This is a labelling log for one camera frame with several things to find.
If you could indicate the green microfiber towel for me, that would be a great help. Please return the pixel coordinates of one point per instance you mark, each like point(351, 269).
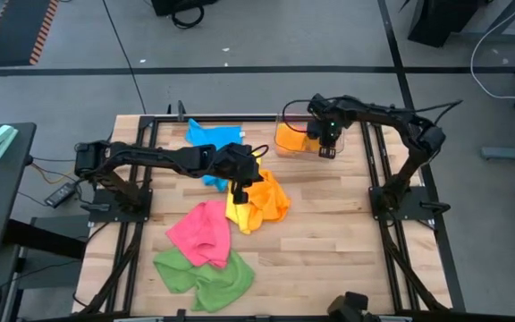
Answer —
point(208, 286)

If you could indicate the clear plastic bin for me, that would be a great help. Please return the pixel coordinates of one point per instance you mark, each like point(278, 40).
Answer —
point(342, 134)

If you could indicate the black power adapter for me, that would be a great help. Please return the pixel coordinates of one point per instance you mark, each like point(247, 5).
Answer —
point(61, 194)

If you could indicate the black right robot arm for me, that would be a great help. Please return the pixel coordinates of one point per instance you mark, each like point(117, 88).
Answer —
point(396, 116)

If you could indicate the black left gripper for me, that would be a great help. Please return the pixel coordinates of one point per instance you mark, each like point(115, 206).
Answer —
point(239, 163)

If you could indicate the black side desk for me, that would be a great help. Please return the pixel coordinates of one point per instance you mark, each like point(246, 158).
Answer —
point(2, 188)

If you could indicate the pink microfiber towel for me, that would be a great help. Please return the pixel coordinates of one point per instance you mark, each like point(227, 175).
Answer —
point(204, 232)

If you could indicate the black floor mat orange edge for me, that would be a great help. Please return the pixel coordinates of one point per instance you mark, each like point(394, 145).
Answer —
point(16, 31)

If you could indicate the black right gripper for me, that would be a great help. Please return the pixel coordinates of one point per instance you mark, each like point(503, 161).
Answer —
point(324, 132)

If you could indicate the black metal rig frame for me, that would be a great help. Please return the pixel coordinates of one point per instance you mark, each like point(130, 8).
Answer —
point(257, 119)

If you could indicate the grey desk leg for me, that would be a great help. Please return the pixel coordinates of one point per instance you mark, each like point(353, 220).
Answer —
point(512, 153)
point(499, 36)

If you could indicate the black equipment base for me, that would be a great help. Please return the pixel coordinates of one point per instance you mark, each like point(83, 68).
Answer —
point(181, 6)

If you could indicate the blue microfiber towel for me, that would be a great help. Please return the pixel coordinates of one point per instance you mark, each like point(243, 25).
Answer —
point(213, 134)

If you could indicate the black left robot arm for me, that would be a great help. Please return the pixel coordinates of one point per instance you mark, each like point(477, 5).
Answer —
point(150, 156)

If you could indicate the black blocky object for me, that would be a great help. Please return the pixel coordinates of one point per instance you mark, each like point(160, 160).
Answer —
point(347, 306)

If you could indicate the black cabinet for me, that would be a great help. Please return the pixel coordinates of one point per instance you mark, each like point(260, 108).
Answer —
point(441, 20)

